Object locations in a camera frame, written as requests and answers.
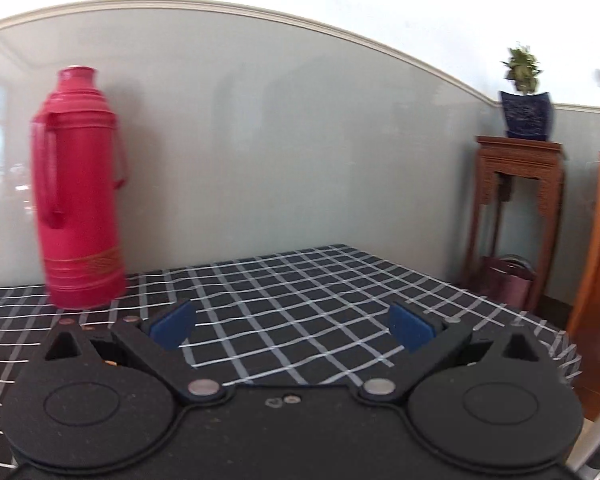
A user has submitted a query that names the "dark red waste bin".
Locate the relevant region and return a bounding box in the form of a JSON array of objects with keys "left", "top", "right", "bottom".
[{"left": 481, "top": 255, "right": 536, "bottom": 309}]

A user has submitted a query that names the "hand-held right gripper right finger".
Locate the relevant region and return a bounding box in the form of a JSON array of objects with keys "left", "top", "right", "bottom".
[{"left": 358, "top": 301, "right": 554, "bottom": 406}]

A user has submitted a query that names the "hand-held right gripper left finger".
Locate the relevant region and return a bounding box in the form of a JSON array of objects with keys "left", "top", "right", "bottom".
[{"left": 44, "top": 299, "right": 224, "bottom": 407}]

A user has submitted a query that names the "red thermos flask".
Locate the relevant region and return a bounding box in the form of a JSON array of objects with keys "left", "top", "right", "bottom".
[{"left": 30, "top": 65, "right": 129, "bottom": 310}]

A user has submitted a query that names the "blue ceramic flower pot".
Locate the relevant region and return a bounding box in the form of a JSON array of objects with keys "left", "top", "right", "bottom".
[{"left": 499, "top": 90, "right": 554, "bottom": 141}]

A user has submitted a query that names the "black checkered tablecloth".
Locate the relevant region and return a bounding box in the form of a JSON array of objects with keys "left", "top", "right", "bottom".
[{"left": 0, "top": 244, "right": 583, "bottom": 467}]

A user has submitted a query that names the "green potted plant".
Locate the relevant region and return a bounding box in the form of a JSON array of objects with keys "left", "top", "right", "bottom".
[{"left": 502, "top": 44, "right": 542, "bottom": 95}]

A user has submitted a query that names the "dark wooden plant stand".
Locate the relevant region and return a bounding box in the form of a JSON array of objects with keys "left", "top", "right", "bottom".
[{"left": 461, "top": 135, "right": 566, "bottom": 311}]

